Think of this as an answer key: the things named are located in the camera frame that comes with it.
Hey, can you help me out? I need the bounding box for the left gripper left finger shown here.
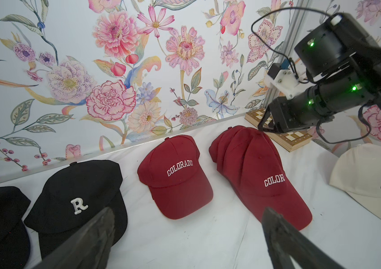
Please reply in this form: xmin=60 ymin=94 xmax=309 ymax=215
xmin=35 ymin=207 xmax=115 ymax=269

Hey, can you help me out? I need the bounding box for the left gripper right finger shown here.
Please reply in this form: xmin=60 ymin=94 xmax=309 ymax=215
xmin=262 ymin=207 xmax=343 ymax=269

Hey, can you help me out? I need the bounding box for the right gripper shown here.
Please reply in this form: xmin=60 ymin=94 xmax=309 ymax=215
xmin=258 ymin=84 xmax=374 ymax=134

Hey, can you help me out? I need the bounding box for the red cap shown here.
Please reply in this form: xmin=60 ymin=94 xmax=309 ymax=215
xmin=209 ymin=126 xmax=245 ymax=174
xmin=222 ymin=127 xmax=313 ymax=230
xmin=137 ymin=135 xmax=213 ymax=220

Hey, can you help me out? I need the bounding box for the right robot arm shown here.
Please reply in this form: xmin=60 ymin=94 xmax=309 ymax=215
xmin=258 ymin=12 xmax=381 ymax=133

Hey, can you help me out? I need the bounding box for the wooden chess board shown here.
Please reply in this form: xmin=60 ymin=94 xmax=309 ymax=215
xmin=245 ymin=109 xmax=312 ymax=152

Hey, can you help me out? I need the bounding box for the black cap back middle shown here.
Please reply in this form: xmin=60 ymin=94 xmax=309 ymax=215
xmin=24 ymin=160 xmax=128 ymax=258

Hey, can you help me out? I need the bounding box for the black cap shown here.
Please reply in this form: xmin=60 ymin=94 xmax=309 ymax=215
xmin=0 ymin=187 xmax=31 ymax=269
xmin=24 ymin=160 xmax=128 ymax=258

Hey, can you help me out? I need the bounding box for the black cap back left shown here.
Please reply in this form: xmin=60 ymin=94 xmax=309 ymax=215
xmin=0 ymin=187 xmax=31 ymax=269

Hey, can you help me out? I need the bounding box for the cream cap right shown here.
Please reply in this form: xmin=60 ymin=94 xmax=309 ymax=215
xmin=328 ymin=143 xmax=381 ymax=219

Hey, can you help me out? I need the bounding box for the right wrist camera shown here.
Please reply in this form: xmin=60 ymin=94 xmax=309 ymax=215
xmin=263 ymin=63 xmax=305 ymax=100

